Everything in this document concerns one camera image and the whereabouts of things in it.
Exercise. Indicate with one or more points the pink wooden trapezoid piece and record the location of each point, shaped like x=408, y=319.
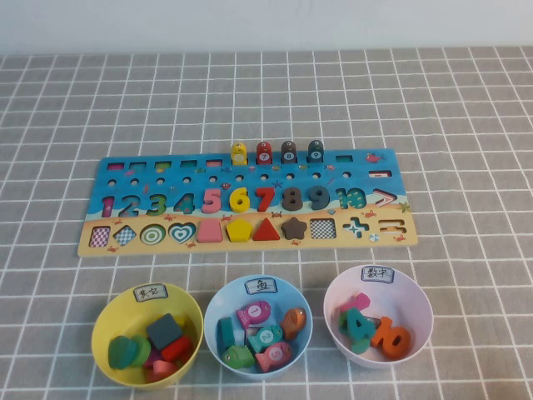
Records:
x=209, y=232

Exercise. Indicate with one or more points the red wooden triangle piece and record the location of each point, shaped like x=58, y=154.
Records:
x=266, y=232

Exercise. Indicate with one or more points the colourful wooden number puzzle board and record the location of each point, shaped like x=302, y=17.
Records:
x=300, y=183

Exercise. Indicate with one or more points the brown wooden star piece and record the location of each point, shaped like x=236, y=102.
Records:
x=294, y=228

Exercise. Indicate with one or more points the yellow wooden pentagon piece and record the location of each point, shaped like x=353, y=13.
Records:
x=239, y=230

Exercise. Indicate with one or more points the light blue plastic bowl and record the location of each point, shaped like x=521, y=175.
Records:
x=225, y=304

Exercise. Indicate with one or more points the dark grey wooden square piece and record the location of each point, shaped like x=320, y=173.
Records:
x=164, y=331

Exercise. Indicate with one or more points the pale pink plastic bowl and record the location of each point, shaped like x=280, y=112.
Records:
x=399, y=300

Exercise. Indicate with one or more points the red wooden block piece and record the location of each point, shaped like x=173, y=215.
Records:
x=178, y=349

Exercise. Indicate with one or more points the yellow plastic bowl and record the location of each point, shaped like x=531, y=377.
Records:
x=121, y=312

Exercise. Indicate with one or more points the green wooden circle piece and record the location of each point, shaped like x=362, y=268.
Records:
x=142, y=349

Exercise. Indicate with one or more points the magenta wooden shape piece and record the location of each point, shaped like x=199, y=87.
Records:
x=151, y=358

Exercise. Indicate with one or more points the salmon pink wooden shape piece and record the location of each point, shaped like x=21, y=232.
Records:
x=161, y=370

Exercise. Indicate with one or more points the teal wooden heart piece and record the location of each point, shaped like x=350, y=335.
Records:
x=121, y=353

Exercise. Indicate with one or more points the red wooden number seven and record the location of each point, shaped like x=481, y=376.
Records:
x=265, y=198

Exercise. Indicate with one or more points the brown wooden number eight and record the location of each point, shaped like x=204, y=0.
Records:
x=292, y=204

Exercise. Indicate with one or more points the yellow wooden number six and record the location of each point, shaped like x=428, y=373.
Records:
x=238, y=204

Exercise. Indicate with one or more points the red wooden fish seven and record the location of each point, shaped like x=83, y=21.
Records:
x=263, y=154

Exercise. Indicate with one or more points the brown wooden fish eight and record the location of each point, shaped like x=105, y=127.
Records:
x=288, y=153

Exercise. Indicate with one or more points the yellow wooden fish six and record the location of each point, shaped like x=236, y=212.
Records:
x=238, y=155

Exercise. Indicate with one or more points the dark blue wooden number nine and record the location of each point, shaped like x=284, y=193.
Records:
x=321, y=200

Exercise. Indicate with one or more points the pink wooden number five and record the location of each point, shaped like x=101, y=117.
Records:
x=211, y=196

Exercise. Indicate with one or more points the dark blue wooden fish nine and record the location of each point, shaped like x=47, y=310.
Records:
x=315, y=152

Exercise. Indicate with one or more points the white handwritten paper label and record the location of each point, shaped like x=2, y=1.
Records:
x=261, y=285
x=150, y=292
x=377, y=274

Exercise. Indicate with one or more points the magenta wooden fish one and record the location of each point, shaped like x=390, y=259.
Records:
x=255, y=312

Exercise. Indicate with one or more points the orange wooden fish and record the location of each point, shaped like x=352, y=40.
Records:
x=294, y=323

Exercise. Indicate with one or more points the magenta wooden number one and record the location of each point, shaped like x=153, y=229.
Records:
x=358, y=301

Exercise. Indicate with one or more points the teal wooden fish two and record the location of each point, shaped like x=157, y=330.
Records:
x=265, y=338

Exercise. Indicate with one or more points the teal wooden fish block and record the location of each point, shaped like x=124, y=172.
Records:
x=226, y=333

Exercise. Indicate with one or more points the salmon wooden fish five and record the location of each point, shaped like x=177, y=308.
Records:
x=273, y=357

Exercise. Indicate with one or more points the teal wooden number four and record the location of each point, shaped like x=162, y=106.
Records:
x=357, y=329

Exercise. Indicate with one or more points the green wooden fish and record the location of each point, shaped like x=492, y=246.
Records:
x=237, y=357

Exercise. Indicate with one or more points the grey white-checked tablecloth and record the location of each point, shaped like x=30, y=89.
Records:
x=458, y=125

